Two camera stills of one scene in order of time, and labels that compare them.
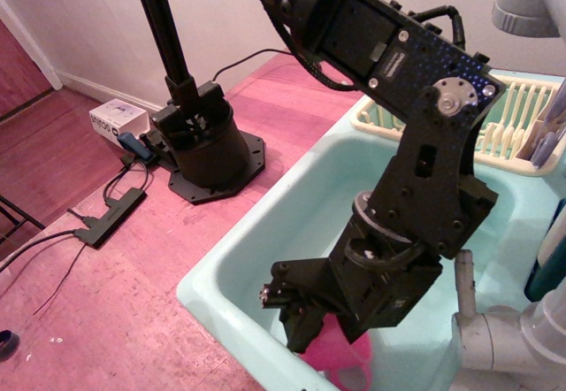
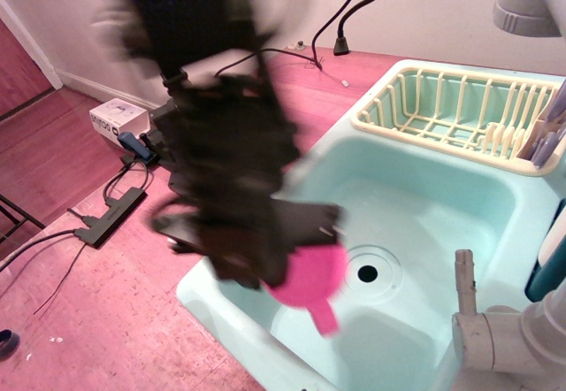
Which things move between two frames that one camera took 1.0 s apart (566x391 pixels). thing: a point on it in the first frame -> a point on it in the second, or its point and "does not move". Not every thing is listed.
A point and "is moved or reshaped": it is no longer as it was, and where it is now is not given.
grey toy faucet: x=501 y=348 does not move
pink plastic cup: x=348 y=364 is moved or reshaped
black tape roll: x=9 y=343 does not move
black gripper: x=373 y=271 -> x=248 y=233
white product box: x=114 y=118 does not move
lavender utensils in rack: x=547 y=146 does not move
